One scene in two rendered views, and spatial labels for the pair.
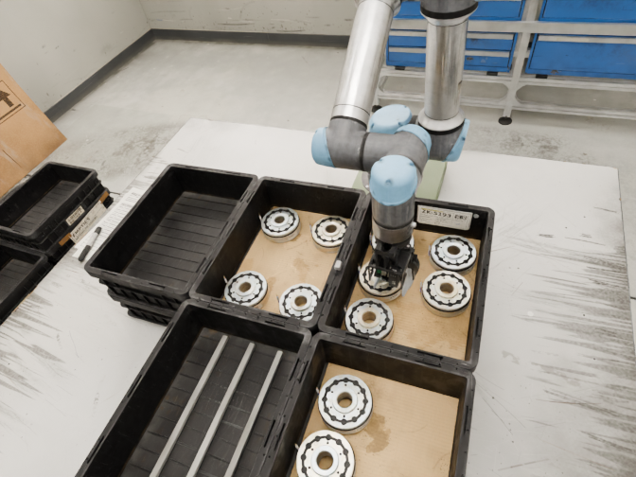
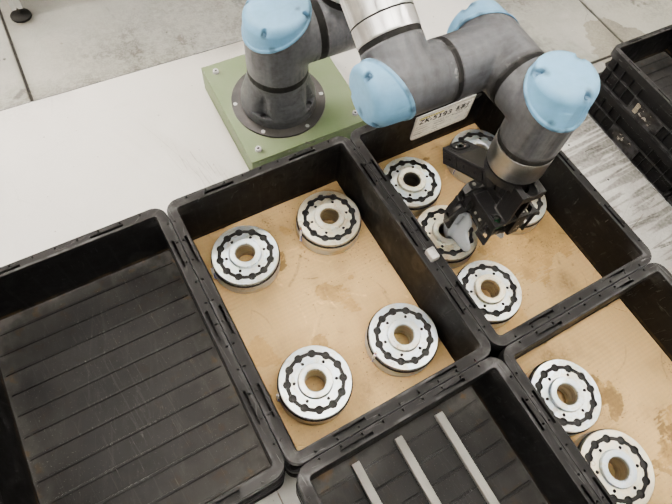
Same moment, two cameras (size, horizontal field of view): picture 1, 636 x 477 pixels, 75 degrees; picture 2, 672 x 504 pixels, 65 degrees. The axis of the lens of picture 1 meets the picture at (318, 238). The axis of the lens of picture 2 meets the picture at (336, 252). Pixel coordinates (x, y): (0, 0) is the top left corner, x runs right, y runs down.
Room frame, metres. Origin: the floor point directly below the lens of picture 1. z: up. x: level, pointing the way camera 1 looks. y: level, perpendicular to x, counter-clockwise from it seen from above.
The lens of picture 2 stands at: (0.51, 0.35, 1.58)
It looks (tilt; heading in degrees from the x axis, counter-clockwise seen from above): 62 degrees down; 294
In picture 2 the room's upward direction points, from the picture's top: 10 degrees clockwise
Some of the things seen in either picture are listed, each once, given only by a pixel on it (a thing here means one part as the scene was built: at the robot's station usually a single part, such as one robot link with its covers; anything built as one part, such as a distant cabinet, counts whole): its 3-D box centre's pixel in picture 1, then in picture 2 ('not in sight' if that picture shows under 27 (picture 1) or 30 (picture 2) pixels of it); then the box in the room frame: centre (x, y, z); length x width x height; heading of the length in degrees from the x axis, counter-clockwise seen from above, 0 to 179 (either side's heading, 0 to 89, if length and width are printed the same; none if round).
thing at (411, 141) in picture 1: (397, 155); (483, 55); (0.60, -0.18, 1.15); 0.11 x 0.11 x 0.08; 60
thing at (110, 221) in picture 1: (125, 223); not in sight; (1.06, 0.63, 0.70); 0.33 x 0.23 x 0.01; 151
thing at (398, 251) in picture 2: (288, 256); (320, 292); (0.65, 0.08, 0.87); 0.40 x 0.30 x 0.11; 152
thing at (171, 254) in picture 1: (185, 235); (117, 390); (0.79, 0.34, 0.87); 0.40 x 0.30 x 0.11; 152
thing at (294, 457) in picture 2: (284, 242); (322, 278); (0.65, 0.08, 0.92); 0.40 x 0.30 x 0.02; 152
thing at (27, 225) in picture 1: (70, 230); not in sight; (1.47, 1.12, 0.37); 0.40 x 0.30 x 0.45; 150
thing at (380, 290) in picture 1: (381, 276); (446, 232); (0.54, -0.13, 0.86); 0.10 x 0.10 x 0.01
